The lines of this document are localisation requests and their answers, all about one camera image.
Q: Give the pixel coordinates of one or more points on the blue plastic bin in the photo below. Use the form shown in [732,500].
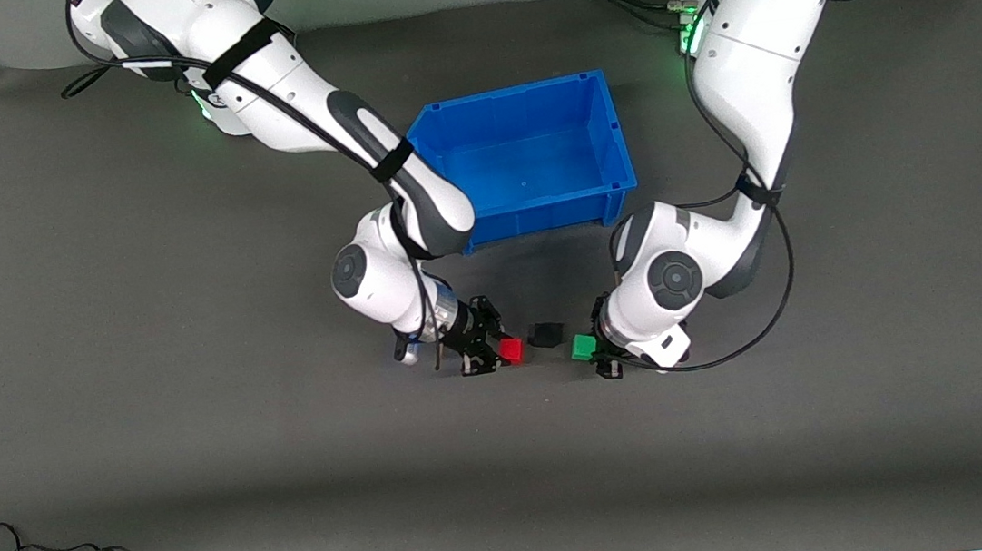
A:
[533,157]

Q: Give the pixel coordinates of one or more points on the green cube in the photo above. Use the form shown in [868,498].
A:
[583,347]

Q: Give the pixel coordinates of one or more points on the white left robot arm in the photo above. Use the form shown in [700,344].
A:
[744,75]

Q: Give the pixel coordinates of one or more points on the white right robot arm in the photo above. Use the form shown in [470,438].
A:
[278,74]

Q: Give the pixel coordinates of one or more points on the red cube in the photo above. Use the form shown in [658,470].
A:
[512,351]

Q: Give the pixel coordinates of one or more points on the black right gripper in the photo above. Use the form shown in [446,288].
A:
[471,325]

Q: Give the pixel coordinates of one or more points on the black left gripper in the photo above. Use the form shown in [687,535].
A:
[604,364]

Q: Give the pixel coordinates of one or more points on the black cube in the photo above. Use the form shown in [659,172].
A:
[545,335]

